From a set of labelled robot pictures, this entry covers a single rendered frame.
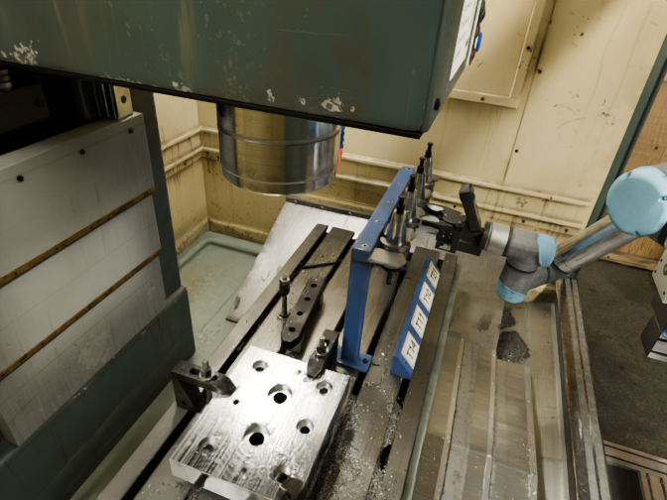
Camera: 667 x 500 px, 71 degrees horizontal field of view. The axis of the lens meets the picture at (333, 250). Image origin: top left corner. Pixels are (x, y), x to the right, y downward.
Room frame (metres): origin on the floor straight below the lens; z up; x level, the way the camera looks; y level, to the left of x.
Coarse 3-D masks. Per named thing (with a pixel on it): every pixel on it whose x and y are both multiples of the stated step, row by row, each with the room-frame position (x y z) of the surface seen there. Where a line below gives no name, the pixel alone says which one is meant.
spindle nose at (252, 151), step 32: (224, 128) 0.54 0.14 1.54; (256, 128) 0.52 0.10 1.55; (288, 128) 0.52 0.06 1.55; (320, 128) 0.54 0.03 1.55; (224, 160) 0.55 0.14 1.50; (256, 160) 0.52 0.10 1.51; (288, 160) 0.52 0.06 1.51; (320, 160) 0.54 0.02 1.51; (256, 192) 0.52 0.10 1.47; (288, 192) 0.52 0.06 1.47
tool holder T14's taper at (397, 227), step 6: (396, 216) 0.82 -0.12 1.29; (402, 216) 0.82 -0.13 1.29; (390, 222) 0.83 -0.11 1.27; (396, 222) 0.82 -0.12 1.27; (402, 222) 0.82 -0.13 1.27; (390, 228) 0.82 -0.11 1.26; (396, 228) 0.81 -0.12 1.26; (402, 228) 0.81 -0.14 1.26; (390, 234) 0.82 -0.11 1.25; (396, 234) 0.81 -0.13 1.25; (402, 234) 0.81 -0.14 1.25; (390, 240) 0.81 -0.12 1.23; (396, 240) 0.81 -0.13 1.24; (402, 240) 0.81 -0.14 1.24
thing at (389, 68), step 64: (0, 0) 0.56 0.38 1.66; (64, 0) 0.53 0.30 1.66; (128, 0) 0.51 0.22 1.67; (192, 0) 0.48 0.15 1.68; (256, 0) 0.46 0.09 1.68; (320, 0) 0.45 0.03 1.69; (384, 0) 0.43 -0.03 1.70; (448, 0) 0.42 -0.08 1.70; (0, 64) 0.57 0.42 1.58; (64, 64) 0.54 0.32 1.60; (128, 64) 0.51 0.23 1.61; (192, 64) 0.49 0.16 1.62; (256, 64) 0.47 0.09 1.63; (320, 64) 0.45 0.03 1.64; (384, 64) 0.43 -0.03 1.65; (448, 64) 0.48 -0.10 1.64; (384, 128) 0.43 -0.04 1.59
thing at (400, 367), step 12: (420, 276) 1.08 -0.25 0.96; (420, 288) 1.02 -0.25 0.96; (432, 288) 1.07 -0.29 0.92; (420, 300) 0.98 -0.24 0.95; (408, 312) 0.91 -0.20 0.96; (408, 324) 0.87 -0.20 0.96; (396, 348) 0.78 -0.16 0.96; (396, 360) 0.76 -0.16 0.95; (396, 372) 0.76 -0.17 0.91; (408, 372) 0.75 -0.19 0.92
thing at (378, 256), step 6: (372, 252) 0.79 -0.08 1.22; (378, 252) 0.79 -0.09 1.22; (384, 252) 0.79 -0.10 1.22; (390, 252) 0.79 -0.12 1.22; (372, 258) 0.77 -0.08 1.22; (378, 258) 0.77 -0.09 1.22; (384, 258) 0.77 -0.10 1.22; (390, 258) 0.77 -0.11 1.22; (396, 258) 0.77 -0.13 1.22; (402, 258) 0.78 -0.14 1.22; (378, 264) 0.76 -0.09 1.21; (384, 264) 0.75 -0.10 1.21; (390, 264) 0.75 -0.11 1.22; (396, 264) 0.75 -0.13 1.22; (402, 264) 0.76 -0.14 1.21
